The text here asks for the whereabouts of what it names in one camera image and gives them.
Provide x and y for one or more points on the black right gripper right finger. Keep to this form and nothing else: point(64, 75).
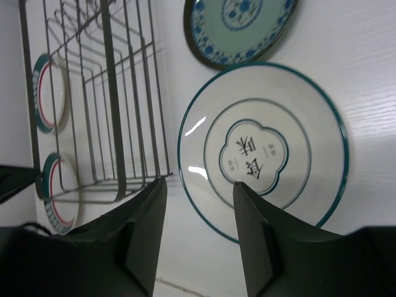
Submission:
point(283, 255)

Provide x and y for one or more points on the white plate teal rim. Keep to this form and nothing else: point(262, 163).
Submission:
point(271, 127)

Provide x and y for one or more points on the far green red rimmed plate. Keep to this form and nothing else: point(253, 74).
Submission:
point(49, 82)

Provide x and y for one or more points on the blue floral green plate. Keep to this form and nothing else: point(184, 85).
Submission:
point(221, 34)

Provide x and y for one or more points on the grey wire dish rack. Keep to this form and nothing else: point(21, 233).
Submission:
point(113, 128)

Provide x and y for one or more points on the near green red rimmed plate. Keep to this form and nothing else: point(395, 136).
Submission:
point(59, 208)

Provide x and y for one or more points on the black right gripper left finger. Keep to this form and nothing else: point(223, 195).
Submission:
point(117, 253)

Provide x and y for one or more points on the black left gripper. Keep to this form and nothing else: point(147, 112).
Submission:
point(15, 179)

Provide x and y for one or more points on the green red rimmed plate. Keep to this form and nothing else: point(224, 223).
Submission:
point(49, 82)
point(59, 208)

